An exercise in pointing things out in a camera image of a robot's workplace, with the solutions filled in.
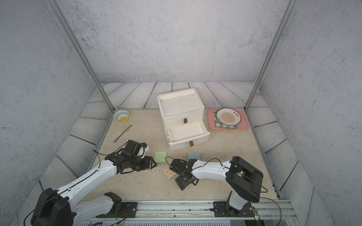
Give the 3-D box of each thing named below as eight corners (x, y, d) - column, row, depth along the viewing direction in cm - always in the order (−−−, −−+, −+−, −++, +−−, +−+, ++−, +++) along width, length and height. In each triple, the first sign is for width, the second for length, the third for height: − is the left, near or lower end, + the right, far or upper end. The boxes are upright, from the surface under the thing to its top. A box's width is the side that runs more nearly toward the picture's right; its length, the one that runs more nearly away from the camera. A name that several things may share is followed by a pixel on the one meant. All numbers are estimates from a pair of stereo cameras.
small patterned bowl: (113, 122, 114) (111, 119, 111) (117, 113, 121) (116, 109, 118) (127, 122, 114) (125, 119, 111) (130, 113, 121) (128, 109, 118)
